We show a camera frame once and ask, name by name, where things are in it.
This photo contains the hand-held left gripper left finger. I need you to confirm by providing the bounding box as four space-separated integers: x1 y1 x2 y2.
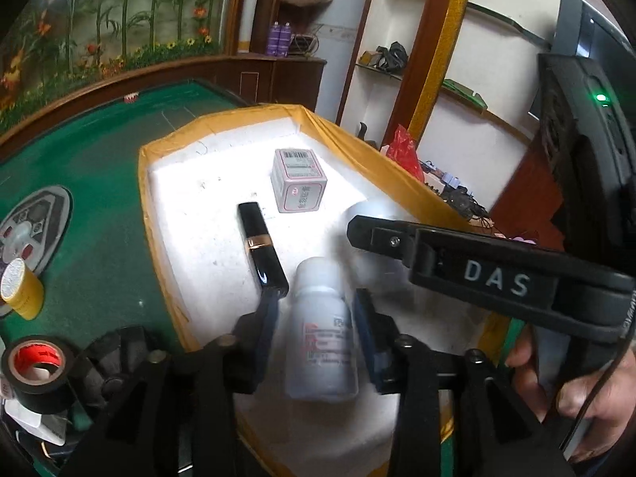
62 285 281 477

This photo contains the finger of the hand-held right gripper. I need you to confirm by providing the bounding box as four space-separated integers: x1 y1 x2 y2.
347 215 421 266

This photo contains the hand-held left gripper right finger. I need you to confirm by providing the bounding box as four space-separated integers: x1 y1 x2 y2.
352 287 577 477

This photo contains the large white pill bottle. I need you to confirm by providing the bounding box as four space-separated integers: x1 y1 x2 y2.
285 257 361 402

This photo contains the black lipstick tube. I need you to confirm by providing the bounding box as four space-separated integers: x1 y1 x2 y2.
237 202 290 294

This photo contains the yellow lined cardboard box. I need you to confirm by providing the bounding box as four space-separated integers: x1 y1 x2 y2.
136 103 512 477

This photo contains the black round filter cartridge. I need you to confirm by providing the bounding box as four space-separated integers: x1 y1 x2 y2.
74 325 165 438

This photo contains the black tape roll red core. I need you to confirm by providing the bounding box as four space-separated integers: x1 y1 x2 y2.
0 336 95 415

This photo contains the yellow round jar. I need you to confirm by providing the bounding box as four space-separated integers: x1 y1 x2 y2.
0 257 45 320

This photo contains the white plug charger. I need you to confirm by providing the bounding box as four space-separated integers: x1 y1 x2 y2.
2 397 70 447

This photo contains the person's right hand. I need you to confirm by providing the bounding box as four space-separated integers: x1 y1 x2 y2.
506 330 636 458

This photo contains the red plastic bag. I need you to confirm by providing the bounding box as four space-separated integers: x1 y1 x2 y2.
385 125 427 183

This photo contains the white power strip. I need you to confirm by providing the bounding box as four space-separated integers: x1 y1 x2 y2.
422 159 465 194

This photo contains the small pink grey carton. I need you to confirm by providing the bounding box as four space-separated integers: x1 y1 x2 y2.
271 148 327 214

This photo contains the brown wooden side table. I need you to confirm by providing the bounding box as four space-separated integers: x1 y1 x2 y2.
382 134 567 254

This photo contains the green flat item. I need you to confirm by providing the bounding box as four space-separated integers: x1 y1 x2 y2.
444 79 490 110

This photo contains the curved wooden cabinet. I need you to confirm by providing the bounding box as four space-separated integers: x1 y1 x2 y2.
0 54 329 150

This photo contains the black bag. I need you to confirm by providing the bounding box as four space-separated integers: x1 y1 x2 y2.
375 42 409 73

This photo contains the wooden gold trimmed shelf unit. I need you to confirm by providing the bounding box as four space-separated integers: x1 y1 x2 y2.
338 0 552 145

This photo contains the grey mahjong table control panel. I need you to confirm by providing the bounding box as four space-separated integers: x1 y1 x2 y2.
0 185 74 316

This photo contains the rolled white yellow paper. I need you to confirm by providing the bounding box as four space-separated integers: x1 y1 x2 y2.
233 0 256 55

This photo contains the black flat television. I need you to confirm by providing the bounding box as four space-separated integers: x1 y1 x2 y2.
529 0 636 120

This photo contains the artificial flower display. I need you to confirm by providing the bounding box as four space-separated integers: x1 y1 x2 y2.
0 0 234 125

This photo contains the black cable bundle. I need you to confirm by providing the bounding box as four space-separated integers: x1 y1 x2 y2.
447 186 495 222

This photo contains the small metal wire rack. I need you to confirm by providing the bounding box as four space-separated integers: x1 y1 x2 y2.
291 33 319 56

